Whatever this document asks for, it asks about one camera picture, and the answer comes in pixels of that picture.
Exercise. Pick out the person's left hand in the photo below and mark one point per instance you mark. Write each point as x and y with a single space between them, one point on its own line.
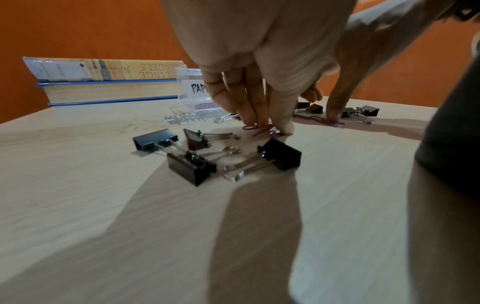
262 35

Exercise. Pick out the person's right hand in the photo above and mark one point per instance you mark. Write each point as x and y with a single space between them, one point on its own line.
375 38

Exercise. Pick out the clear acrylic organizer box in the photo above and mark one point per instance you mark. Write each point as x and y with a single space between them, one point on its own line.
187 89

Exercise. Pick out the group of black binder clips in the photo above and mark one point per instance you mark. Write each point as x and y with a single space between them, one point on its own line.
187 169

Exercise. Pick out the person's black clothing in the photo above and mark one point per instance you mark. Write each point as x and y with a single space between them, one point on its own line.
453 133

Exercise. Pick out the yellow paperback book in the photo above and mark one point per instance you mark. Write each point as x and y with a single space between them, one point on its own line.
112 69

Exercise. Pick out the thick blue cover book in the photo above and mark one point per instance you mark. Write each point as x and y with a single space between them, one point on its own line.
112 92

